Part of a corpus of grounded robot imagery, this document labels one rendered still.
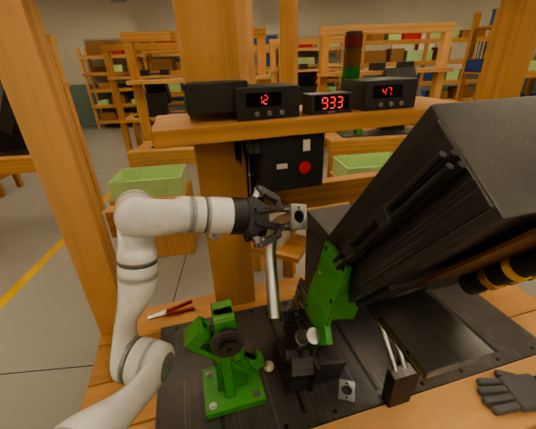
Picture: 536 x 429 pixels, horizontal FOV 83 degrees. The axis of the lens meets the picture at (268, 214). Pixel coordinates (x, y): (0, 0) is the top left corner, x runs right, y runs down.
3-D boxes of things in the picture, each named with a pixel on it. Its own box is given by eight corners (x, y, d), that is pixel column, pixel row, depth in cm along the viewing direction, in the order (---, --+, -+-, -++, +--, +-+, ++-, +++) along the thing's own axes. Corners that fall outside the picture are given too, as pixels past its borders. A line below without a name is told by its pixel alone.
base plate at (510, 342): (549, 353, 88) (551, 348, 87) (154, 483, 64) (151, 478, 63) (440, 269, 124) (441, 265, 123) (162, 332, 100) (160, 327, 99)
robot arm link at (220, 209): (217, 199, 68) (190, 197, 65) (235, 190, 58) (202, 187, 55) (217, 240, 67) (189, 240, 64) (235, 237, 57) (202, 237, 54)
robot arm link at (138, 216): (212, 203, 53) (200, 193, 61) (113, 198, 46) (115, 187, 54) (208, 241, 55) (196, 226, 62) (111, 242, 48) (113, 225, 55)
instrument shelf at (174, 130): (477, 118, 88) (481, 103, 86) (153, 149, 68) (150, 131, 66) (418, 107, 109) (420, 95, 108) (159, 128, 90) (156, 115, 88)
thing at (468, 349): (490, 362, 62) (494, 351, 61) (424, 383, 59) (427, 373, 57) (379, 257, 96) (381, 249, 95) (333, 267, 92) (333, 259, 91)
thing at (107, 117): (196, 124, 942) (185, 42, 841) (97, 129, 924) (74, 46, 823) (199, 122, 990) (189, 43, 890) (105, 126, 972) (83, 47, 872)
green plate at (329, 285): (349, 338, 75) (379, 267, 67) (320, 340, 72) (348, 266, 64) (329, 306, 85) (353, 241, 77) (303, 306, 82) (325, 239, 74)
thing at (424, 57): (470, 127, 770) (497, 25, 670) (346, 134, 751) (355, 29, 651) (456, 123, 819) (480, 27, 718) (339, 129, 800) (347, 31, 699)
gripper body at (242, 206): (231, 236, 56) (276, 236, 61) (231, 191, 57) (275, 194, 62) (219, 237, 63) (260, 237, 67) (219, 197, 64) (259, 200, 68)
